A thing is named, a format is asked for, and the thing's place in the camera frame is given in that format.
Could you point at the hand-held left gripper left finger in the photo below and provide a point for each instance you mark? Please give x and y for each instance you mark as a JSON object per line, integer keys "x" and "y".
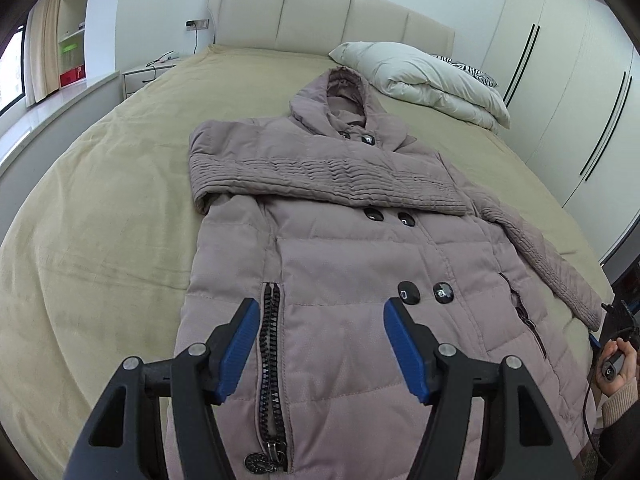
{"x": 240, "y": 350}

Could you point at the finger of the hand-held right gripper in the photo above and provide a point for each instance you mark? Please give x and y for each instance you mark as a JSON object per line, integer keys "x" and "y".
{"x": 594, "y": 342}

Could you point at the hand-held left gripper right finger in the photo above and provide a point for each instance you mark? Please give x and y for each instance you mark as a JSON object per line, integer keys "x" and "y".
{"x": 405, "y": 355}

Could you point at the mauve hooded padded coat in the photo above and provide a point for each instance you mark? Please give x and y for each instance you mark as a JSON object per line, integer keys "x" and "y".
{"x": 345, "y": 255}

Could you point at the person's right hand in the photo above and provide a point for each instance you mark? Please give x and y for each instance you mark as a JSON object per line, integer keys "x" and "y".
{"x": 622, "y": 377}

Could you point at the bed with beige blanket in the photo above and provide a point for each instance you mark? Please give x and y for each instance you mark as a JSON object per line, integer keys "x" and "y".
{"x": 110, "y": 220}

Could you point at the white wardrobe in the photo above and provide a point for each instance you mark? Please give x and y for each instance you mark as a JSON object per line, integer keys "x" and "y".
{"x": 570, "y": 85}

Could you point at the white folded duvet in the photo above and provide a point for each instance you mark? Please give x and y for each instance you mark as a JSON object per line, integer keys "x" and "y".
{"x": 425, "y": 80}

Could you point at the zebra print pillow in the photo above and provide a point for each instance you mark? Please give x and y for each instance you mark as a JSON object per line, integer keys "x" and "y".
{"x": 475, "y": 72}

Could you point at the white nightstand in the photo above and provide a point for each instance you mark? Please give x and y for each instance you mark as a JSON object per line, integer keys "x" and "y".
{"x": 142, "y": 77}

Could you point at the white window ledge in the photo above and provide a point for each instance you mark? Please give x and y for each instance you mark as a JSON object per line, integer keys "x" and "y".
{"x": 55, "y": 110}

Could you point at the red box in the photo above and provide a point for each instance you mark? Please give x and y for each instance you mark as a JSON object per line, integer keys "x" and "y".
{"x": 71, "y": 76}

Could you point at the cream padded headboard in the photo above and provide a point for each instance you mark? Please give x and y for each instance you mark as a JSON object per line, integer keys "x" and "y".
{"x": 310, "y": 15}

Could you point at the window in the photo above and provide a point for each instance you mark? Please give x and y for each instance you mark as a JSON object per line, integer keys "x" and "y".
{"x": 12, "y": 70}

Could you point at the beige curtain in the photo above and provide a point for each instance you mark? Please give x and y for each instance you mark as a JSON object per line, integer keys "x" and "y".
{"x": 45, "y": 45}

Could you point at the wall socket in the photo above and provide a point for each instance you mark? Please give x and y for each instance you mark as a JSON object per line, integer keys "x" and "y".
{"x": 197, "y": 23}

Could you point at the white wall shelf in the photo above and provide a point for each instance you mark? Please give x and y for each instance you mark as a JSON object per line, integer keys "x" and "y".
{"x": 72, "y": 25}

